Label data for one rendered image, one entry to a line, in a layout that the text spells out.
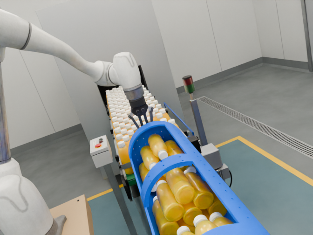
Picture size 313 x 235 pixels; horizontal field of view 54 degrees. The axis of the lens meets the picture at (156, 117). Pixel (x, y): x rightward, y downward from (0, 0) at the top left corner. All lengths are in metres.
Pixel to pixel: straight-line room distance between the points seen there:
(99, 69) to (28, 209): 0.67
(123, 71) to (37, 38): 0.40
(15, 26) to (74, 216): 0.72
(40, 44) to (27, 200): 0.53
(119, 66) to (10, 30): 0.47
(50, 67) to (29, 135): 1.30
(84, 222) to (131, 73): 0.63
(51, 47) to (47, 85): 4.54
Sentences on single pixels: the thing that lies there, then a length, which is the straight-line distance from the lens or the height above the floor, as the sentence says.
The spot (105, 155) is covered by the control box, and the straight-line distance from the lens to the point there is 1.71.
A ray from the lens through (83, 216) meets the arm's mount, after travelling 1.26.
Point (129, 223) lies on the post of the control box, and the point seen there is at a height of 0.53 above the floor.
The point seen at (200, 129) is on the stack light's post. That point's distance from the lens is 2.06.
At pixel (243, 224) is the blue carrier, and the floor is 1.22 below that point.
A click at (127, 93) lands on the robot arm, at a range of 1.38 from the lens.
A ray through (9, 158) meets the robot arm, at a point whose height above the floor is 1.35.
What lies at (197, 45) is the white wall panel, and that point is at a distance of 6.10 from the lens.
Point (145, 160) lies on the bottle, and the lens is 1.34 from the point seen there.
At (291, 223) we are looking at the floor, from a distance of 2.57.
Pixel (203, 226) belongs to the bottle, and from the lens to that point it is 0.83.
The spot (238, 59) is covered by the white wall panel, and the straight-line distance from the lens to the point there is 6.52.
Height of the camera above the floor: 1.72
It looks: 19 degrees down
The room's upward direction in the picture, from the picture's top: 17 degrees counter-clockwise
